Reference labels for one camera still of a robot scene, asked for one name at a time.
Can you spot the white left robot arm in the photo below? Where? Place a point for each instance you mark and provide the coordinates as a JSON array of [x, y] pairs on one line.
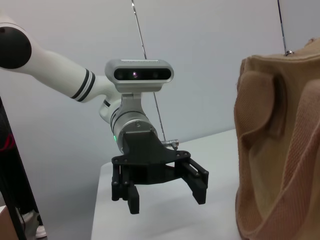
[[57, 67]]

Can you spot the khaki canvas food bag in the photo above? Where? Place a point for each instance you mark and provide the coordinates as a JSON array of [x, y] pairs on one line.
[[262, 175]]

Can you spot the white sneaker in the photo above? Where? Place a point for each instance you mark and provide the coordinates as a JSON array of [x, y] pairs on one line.
[[41, 231]]

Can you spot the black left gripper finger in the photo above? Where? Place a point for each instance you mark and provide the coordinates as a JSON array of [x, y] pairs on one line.
[[198, 185], [131, 197]]

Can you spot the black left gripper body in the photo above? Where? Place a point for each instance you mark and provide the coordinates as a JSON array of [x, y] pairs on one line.
[[147, 155]]

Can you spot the brown cardboard box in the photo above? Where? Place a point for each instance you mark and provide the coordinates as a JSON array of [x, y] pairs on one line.
[[6, 225]]

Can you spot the silver zipper pull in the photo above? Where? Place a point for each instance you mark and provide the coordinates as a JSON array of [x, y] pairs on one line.
[[289, 52]]

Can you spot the black stand pole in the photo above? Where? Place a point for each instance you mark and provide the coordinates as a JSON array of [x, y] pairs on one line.
[[10, 175]]

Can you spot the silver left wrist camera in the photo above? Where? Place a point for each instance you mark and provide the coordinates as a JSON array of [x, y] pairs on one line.
[[140, 86]]

